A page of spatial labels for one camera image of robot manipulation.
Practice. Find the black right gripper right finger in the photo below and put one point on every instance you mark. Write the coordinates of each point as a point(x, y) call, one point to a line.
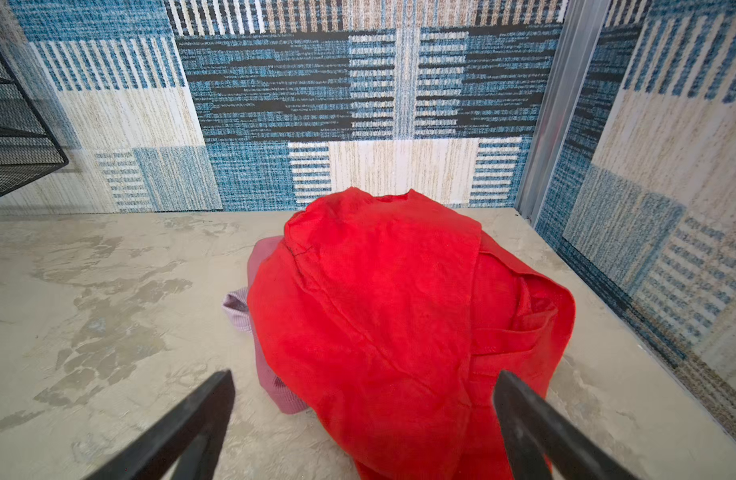
point(538, 439)

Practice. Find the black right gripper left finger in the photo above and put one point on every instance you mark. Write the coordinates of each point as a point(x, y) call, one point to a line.
point(185, 443)

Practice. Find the light purple cloth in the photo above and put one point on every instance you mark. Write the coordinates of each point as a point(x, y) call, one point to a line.
point(236, 308)

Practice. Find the red cloth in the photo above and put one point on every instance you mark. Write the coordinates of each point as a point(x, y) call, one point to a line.
point(392, 318)

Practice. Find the dark pink cloth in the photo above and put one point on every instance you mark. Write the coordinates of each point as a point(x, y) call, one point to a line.
point(283, 396)

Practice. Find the black wire mesh shelf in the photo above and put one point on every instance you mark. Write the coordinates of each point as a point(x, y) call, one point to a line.
point(28, 148)

